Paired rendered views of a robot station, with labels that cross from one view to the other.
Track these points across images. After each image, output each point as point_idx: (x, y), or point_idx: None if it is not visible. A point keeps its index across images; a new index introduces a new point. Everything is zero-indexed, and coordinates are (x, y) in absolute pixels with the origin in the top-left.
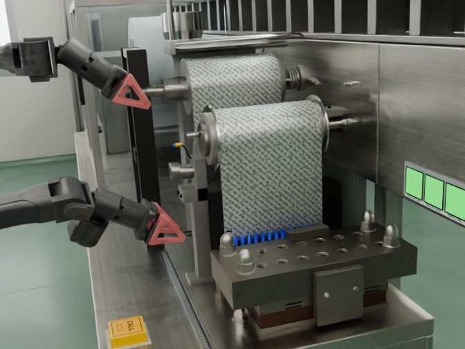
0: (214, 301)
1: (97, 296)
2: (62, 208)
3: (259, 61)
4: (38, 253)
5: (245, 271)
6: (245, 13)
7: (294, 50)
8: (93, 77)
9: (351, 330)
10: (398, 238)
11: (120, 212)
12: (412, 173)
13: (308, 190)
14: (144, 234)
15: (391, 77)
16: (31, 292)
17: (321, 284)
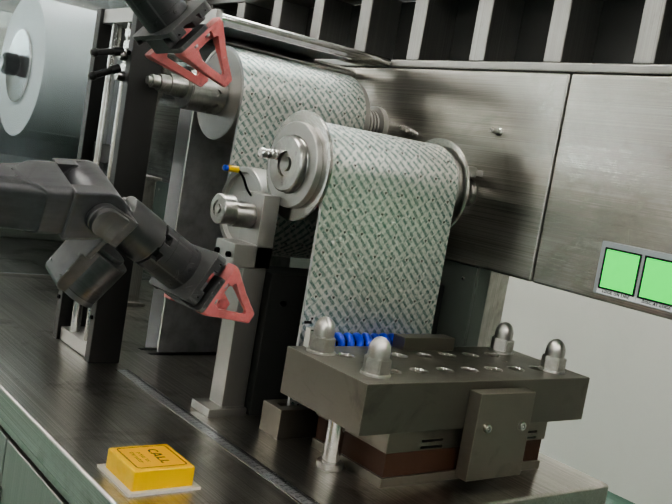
0: (267, 441)
1: (39, 417)
2: (85, 211)
3: (339, 81)
4: None
5: (380, 373)
6: None
7: (369, 84)
8: (155, 6)
9: (511, 491)
10: (565, 361)
11: (165, 246)
12: (617, 257)
13: (424, 279)
14: (202, 293)
15: (590, 121)
16: None
17: (484, 409)
